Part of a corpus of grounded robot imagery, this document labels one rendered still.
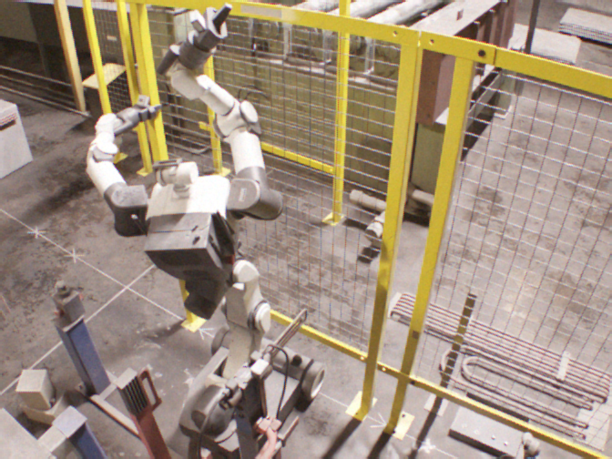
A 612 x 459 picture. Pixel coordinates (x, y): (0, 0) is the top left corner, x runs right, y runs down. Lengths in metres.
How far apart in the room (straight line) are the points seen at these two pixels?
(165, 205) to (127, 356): 1.51
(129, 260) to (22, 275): 0.77
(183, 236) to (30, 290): 2.22
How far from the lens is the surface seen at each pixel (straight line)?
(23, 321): 3.45
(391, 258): 1.86
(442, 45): 1.44
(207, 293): 1.84
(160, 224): 1.59
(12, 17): 6.94
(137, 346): 3.03
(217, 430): 2.35
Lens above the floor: 2.25
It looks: 38 degrees down
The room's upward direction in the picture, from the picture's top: straight up
